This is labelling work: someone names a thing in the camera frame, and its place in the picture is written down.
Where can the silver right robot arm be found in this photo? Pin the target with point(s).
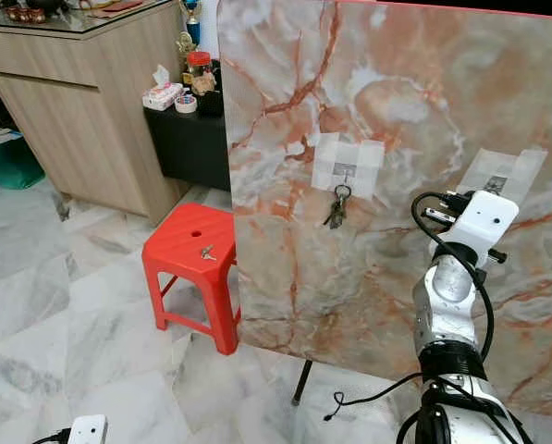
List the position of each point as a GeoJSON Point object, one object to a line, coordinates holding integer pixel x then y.
{"type": "Point", "coordinates": [451, 296]}

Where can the green plastic bin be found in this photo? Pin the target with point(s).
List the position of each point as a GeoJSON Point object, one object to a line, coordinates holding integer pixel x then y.
{"type": "Point", "coordinates": [9, 165]}

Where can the light wooden cabinet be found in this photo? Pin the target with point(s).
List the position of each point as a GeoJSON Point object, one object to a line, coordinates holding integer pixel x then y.
{"type": "Point", "coordinates": [91, 111]}

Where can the red plastic stool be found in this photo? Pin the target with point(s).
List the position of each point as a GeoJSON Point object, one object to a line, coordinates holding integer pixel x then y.
{"type": "Point", "coordinates": [183, 242]}

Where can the white red tissue box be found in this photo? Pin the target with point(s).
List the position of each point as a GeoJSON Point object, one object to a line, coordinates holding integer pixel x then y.
{"type": "Point", "coordinates": [160, 95]}

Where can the black side table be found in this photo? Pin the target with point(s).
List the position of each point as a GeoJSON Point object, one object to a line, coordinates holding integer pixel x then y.
{"type": "Point", "coordinates": [188, 148]}

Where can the small silver key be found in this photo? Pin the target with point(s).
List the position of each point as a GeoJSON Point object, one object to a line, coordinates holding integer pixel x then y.
{"type": "Point", "coordinates": [207, 252]}

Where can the white tape roll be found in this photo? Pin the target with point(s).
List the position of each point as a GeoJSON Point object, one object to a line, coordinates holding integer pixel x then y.
{"type": "Point", "coordinates": [186, 104]}

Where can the black plush toy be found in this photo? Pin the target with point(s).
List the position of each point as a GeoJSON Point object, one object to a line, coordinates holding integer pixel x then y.
{"type": "Point", "coordinates": [213, 100]}

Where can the red lid snack jar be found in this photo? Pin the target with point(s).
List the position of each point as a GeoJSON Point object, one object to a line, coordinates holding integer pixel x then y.
{"type": "Point", "coordinates": [199, 69]}

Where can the gold blue trophy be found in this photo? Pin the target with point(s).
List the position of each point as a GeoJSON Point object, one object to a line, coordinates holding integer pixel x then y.
{"type": "Point", "coordinates": [191, 14]}

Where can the black board stand leg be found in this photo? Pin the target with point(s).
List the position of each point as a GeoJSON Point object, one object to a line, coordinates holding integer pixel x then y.
{"type": "Point", "coordinates": [303, 384]}

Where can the orange marble pattern board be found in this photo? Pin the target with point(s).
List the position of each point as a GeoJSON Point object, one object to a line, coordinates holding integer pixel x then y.
{"type": "Point", "coordinates": [386, 296]}

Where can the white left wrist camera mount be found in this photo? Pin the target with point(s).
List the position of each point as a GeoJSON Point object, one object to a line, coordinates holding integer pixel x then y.
{"type": "Point", "coordinates": [89, 431]}

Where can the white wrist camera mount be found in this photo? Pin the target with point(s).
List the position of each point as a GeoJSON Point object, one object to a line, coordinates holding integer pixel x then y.
{"type": "Point", "coordinates": [89, 431]}
{"type": "Point", "coordinates": [488, 222]}

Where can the clear taped wall hook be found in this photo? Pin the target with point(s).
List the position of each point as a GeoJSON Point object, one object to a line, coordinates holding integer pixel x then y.
{"type": "Point", "coordinates": [511, 171]}
{"type": "Point", "coordinates": [349, 159]}

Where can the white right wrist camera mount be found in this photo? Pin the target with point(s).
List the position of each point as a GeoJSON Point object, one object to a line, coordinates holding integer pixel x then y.
{"type": "Point", "coordinates": [488, 222]}

